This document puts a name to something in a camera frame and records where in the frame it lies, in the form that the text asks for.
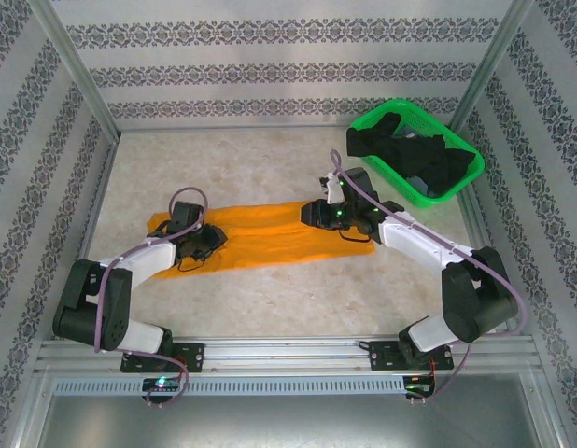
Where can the orange t-shirt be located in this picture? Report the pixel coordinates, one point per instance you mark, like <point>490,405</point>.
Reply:
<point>279,238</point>

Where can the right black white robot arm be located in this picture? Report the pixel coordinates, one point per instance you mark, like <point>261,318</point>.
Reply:
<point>424,242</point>

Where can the black t-shirt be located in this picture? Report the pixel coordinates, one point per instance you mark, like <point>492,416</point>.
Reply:
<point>419,154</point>

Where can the green plastic basket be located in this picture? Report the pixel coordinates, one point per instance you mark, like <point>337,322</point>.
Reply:
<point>424,119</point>

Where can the left green-lit circuit board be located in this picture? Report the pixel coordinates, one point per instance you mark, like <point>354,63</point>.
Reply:
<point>161,384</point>

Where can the right small circuit board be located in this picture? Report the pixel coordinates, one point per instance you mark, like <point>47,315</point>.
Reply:
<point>419,383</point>

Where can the metal sheet panel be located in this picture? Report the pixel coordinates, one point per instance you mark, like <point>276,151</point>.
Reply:
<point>288,422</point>

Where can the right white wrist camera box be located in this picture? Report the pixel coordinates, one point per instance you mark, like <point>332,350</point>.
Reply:
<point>334,186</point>

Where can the left aluminium side rail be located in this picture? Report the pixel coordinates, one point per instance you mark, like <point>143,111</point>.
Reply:
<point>90,224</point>

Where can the aluminium back frame bar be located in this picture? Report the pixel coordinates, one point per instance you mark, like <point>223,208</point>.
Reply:
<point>232,127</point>

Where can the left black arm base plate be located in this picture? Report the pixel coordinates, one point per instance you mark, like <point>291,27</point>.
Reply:
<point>192,357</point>

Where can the aluminium mounting rail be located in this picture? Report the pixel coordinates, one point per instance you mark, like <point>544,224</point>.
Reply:
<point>288,350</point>

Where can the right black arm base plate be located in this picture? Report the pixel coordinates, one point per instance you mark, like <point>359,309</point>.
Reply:
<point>384,357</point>

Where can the left aluminium frame post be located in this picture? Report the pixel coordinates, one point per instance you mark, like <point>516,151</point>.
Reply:
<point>69,60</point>

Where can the aluminium frame post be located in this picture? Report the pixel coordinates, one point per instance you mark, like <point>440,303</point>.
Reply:
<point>69,60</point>
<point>494,56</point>

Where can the right aluminium frame post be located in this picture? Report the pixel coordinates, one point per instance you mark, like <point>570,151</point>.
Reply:
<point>494,56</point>

